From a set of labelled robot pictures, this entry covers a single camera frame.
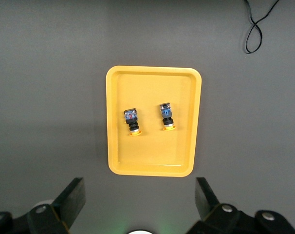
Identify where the yellow plastic tray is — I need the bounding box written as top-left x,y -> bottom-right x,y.
105,65 -> 203,178

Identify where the loose black cable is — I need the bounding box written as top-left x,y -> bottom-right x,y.
244,0 -> 281,54

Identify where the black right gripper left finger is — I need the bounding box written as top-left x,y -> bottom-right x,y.
0,177 -> 87,234

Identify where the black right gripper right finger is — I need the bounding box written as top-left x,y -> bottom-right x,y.
186,177 -> 295,234

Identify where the yellow push button switch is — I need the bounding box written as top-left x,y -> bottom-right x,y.
159,102 -> 177,132
124,108 -> 143,137

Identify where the dark grey table mat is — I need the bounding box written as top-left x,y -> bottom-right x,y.
0,0 -> 295,234

